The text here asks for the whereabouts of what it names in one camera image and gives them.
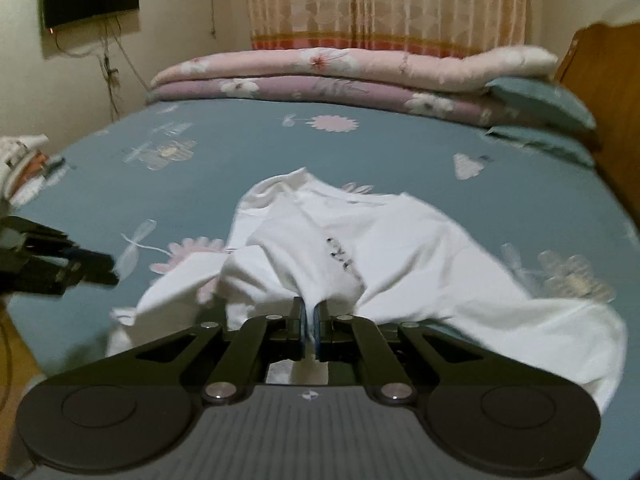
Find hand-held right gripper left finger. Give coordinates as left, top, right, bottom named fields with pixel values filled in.
left=107, top=296, right=307, bottom=406

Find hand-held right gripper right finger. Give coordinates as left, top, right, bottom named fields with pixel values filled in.
left=313, top=299, right=501, bottom=406

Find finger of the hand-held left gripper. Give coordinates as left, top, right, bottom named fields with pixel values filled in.
left=62, top=249, right=121, bottom=287

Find white long-sleeved shirt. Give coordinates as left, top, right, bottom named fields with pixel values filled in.
left=107, top=167, right=628, bottom=411

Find pile of light clothes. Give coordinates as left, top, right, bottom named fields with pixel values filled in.
left=0, top=134, right=66, bottom=208

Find bed with teal floral sheet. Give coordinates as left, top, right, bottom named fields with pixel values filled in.
left=0, top=97, right=640, bottom=461

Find purple floral quilt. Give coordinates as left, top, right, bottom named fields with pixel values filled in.
left=145, top=76, right=506, bottom=127

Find pink floral quilt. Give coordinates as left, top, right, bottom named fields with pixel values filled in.
left=150, top=46, right=560, bottom=95

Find teal pillow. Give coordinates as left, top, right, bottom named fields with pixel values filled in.
left=485, top=77, right=597, bottom=131
left=485, top=126, right=596, bottom=168

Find orange patterned curtain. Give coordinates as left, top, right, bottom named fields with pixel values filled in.
left=241, top=0, right=530, bottom=58

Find wooden headboard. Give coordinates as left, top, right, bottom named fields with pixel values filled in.
left=552, top=22, right=640, bottom=221

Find hanging television cables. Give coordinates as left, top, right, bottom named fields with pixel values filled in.
left=50, top=15, right=151, bottom=121

